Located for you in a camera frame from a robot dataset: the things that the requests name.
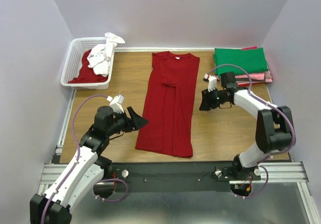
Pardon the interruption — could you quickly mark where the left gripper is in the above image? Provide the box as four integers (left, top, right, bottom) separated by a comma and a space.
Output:
106, 106, 149, 137

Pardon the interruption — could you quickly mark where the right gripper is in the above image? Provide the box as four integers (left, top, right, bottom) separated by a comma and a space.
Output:
198, 86, 225, 111

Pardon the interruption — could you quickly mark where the dark red t-shirt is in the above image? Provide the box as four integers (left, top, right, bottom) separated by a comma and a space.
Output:
135, 51, 200, 158

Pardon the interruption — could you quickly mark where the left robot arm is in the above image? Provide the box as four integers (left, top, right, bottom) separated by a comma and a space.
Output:
30, 106, 148, 223

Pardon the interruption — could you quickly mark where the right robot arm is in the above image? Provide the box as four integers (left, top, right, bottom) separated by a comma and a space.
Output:
199, 72, 295, 180

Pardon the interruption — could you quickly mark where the folded mauve t-shirt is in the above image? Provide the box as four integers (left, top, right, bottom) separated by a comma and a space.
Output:
236, 78, 273, 87

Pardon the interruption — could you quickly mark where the folded green t-shirt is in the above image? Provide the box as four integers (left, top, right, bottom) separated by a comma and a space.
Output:
214, 48, 268, 74

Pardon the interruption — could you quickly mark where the red t-shirt in basket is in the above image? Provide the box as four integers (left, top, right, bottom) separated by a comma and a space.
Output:
68, 50, 108, 84

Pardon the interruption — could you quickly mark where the folded magenta t-shirt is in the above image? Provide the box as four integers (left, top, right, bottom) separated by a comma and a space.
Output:
241, 46, 257, 50

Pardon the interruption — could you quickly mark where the white t-shirt in basket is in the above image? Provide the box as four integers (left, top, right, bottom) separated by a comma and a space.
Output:
87, 32, 125, 77

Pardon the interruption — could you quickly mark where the white plastic laundry basket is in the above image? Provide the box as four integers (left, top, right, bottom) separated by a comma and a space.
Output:
60, 37, 115, 90

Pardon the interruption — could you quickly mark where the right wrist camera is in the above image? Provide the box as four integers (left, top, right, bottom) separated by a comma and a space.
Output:
203, 74, 217, 92

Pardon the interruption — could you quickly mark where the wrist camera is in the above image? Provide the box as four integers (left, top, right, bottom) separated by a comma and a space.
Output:
203, 74, 217, 92
107, 94, 124, 114

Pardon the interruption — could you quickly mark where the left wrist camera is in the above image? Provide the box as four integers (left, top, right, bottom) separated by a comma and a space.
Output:
107, 94, 124, 114

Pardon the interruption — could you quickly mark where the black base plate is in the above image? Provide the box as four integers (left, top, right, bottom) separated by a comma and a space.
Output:
93, 161, 261, 198

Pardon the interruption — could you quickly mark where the white wall trim strip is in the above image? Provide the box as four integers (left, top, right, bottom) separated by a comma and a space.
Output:
115, 47, 215, 52

